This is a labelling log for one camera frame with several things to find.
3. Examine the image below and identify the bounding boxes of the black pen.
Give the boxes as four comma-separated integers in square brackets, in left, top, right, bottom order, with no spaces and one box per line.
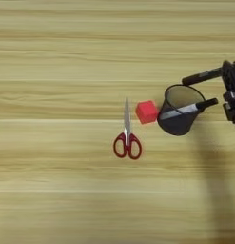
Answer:
[181,67,225,87]

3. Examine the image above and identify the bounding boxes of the white marker with black cap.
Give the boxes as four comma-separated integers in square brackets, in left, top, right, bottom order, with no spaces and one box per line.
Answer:
[159,97,220,121]

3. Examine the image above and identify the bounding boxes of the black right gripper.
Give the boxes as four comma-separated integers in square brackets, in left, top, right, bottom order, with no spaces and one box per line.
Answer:
[221,59,235,130]

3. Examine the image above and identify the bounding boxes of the red handled scissors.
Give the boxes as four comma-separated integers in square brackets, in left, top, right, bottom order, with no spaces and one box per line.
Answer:
[112,96,143,160]

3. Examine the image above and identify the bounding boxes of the red cube block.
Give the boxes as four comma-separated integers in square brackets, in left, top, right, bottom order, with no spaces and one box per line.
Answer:
[134,99,160,125]

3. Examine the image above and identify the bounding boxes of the black mesh pen cup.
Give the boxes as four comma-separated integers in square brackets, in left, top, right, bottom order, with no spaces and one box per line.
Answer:
[156,83,206,137]

